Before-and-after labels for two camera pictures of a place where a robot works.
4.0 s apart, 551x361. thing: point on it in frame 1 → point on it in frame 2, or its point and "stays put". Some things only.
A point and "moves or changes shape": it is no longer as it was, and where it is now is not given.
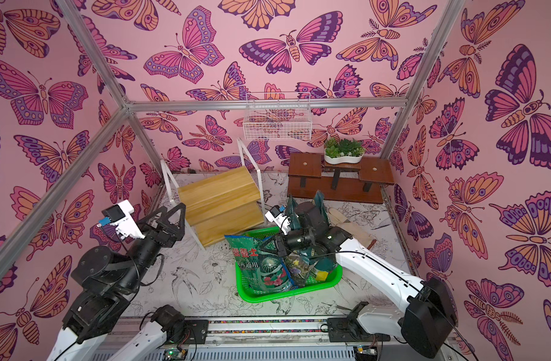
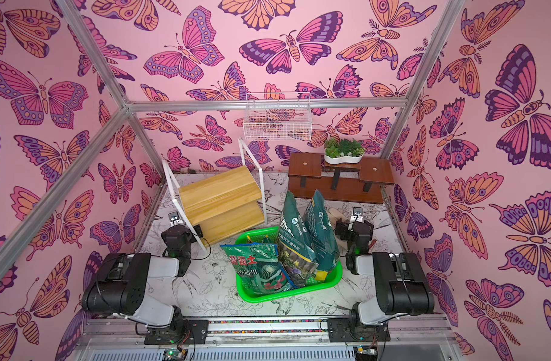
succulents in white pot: (339, 151) stays put
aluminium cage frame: (129, 106) stays put
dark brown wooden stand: (309, 177) stays put
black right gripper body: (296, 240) → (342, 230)
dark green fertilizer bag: (299, 263) stays put
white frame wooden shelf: (221, 206) stays put
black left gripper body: (165, 241) → (191, 237)
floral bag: (263, 268) moves or changes shape
